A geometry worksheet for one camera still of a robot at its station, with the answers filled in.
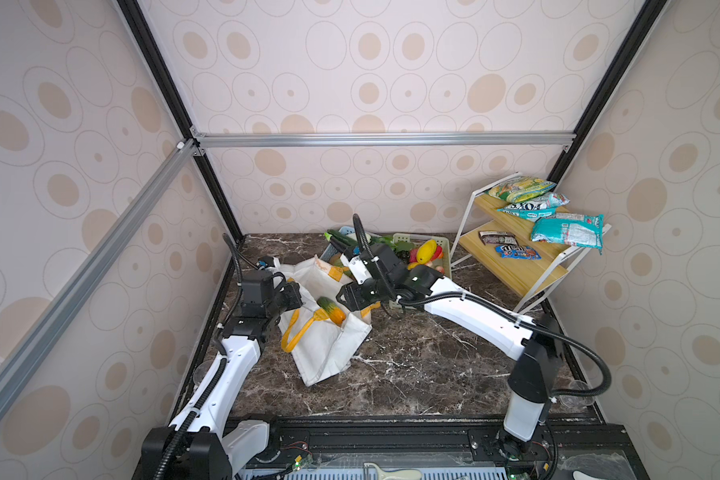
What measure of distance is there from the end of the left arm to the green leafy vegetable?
0.44 metres

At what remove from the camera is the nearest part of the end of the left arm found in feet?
2.22

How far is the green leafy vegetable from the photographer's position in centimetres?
107
